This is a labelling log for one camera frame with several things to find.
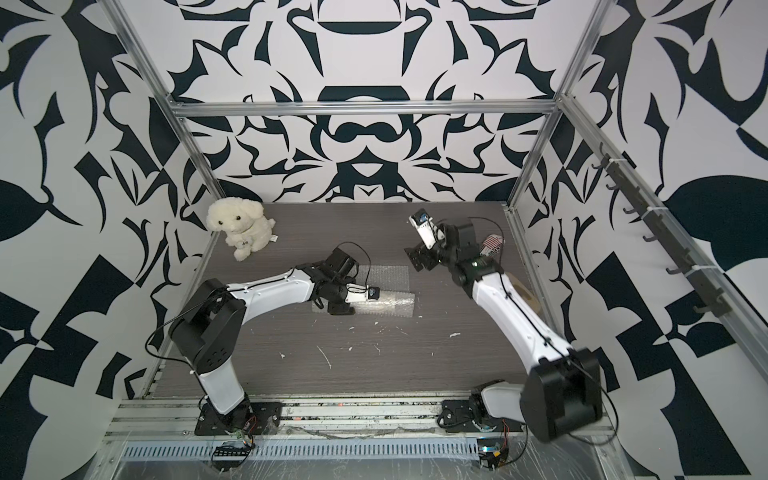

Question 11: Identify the clear bubble wrap sheet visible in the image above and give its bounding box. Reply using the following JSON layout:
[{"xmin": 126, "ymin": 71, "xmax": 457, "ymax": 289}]
[{"xmin": 309, "ymin": 266, "xmax": 415, "ymax": 317}]

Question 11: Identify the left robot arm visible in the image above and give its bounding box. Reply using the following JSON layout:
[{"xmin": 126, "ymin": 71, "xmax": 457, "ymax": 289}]
[{"xmin": 169, "ymin": 248, "xmax": 380, "ymax": 415}]

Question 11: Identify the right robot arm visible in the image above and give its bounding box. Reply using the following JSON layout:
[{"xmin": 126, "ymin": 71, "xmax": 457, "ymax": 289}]
[{"xmin": 406, "ymin": 210, "xmax": 604, "ymax": 442}]

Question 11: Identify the tan woven glasses case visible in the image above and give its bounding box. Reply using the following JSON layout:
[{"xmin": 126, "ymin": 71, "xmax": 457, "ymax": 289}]
[{"xmin": 514, "ymin": 284, "xmax": 542, "ymax": 315}]

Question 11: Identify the white plush dog toy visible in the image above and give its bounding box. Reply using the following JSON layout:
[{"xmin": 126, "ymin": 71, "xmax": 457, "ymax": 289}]
[{"xmin": 206, "ymin": 197, "xmax": 278, "ymax": 262}]

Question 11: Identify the right controller board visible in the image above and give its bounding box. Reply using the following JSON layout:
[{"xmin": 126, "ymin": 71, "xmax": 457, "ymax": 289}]
[{"xmin": 477, "ymin": 438, "xmax": 509, "ymax": 470}]

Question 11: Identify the controller board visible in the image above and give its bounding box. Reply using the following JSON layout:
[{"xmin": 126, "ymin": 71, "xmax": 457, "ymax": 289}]
[
  {"xmin": 210, "ymin": 442, "xmax": 254, "ymax": 472},
  {"xmin": 477, "ymin": 438, "xmax": 509, "ymax": 470}
]

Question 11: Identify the left controller board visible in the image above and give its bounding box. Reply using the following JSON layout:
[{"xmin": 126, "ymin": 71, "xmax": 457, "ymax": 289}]
[{"xmin": 210, "ymin": 442, "xmax": 254, "ymax": 472}]

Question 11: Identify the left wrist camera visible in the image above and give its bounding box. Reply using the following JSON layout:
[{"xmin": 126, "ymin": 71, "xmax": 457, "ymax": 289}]
[{"xmin": 345, "ymin": 284, "xmax": 381, "ymax": 303}]

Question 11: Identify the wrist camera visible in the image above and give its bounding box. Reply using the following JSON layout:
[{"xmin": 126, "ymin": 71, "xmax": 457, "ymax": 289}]
[
  {"xmin": 409, "ymin": 208, "xmax": 438, "ymax": 250},
  {"xmin": 345, "ymin": 284, "xmax": 381, "ymax": 303}
]

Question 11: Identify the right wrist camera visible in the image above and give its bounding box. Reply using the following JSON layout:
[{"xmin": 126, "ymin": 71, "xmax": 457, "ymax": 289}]
[{"xmin": 409, "ymin": 208, "xmax": 438, "ymax": 250}]

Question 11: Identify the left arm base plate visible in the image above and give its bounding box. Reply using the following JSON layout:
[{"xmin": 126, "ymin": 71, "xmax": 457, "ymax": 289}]
[{"xmin": 194, "ymin": 401, "xmax": 283, "ymax": 437}]

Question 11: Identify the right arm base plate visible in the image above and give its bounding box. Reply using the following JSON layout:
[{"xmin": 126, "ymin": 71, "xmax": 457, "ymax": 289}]
[{"xmin": 436, "ymin": 400, "xmax": 485, "ymax": 433}]

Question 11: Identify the wall hook rail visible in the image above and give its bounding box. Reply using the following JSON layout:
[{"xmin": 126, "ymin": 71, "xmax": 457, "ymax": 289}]
[{"xmin": 594, "ymin": 146, "xmax": 733, "ymax": 318}]

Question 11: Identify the aluminium mounting rail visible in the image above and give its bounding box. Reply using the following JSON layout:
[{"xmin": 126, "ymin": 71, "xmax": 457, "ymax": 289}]
[{"xmin": 105, "ymin": 391, "xmax": 470, "ymax": 440}]

